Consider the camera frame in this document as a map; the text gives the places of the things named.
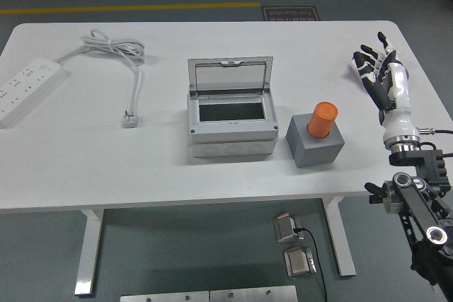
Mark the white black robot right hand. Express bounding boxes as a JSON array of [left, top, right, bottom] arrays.
[[352, 31, 421, 144]]

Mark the orange cylindrical battery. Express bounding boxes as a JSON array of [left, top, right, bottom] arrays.
[[306, 101, 339, 139]]

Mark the transparent hinged box lid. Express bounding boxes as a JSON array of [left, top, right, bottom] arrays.
[[187, 56, 275, 97]]

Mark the grey cube battery holder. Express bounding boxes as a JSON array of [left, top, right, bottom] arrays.
[[285, 113, 346, 169]]

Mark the grey plastic junction box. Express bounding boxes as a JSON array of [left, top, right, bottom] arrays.
[[186, 90, 280, 160]]

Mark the dark floor sign mat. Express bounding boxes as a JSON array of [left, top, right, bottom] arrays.
[[260, 5, 321, 22]]

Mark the white table leg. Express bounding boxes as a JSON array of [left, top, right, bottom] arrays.
[[73, 209, 105, 298], [321, 196, 357, 277]]

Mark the metal foot pedal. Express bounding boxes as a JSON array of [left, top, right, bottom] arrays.
[[283, 246, 318, 279], [273, 212, 304, 245]]

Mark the grey metal plate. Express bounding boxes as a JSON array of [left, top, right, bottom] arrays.
[[209, 284, 298, 302], [119, 290, 210, 302]]

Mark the white power plug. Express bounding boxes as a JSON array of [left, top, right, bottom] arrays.
[[121, 109, 139, 129]]

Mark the yellow floor tape line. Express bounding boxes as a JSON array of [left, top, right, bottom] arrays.
[[0, 1, 262, 16]]

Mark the white power strip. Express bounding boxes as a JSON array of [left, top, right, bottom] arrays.
[[0, 56, 68, 129]]

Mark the black pedal cable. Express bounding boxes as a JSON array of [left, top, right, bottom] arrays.
[[293, 226, 328, 302]]

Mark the white power cable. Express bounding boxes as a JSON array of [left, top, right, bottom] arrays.
[[55, 28, 146, 114]]

